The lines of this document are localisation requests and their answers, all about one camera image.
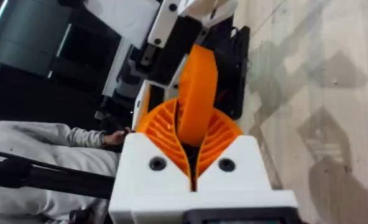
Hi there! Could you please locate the dark grey cabinet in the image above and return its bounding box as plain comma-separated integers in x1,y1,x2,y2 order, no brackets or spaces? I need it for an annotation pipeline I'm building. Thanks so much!
0,0,122,94

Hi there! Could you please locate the white orange finger of the left gripper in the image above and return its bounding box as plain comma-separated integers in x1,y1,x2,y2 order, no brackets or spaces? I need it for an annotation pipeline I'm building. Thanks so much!
131,79,180,132

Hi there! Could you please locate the black tripod bar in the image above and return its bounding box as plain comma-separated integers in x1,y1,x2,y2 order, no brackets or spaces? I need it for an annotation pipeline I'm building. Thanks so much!
0,149,116,200

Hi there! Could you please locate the orange ribbed wedge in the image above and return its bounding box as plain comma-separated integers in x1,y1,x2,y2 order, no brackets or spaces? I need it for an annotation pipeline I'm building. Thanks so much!
177,44,219,147

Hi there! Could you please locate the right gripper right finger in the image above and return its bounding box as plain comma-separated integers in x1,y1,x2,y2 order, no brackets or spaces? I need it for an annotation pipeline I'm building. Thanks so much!
196,107,274,192

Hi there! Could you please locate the person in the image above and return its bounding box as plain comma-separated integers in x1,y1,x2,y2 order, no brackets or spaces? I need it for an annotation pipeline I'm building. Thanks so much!
0,120,122,224

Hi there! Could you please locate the person's hand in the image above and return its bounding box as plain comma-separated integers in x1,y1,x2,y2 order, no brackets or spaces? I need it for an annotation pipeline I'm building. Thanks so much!
104,126,132,146

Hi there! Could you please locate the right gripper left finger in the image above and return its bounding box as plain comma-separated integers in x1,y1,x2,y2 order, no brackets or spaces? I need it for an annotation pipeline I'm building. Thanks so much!
108,98,193,224

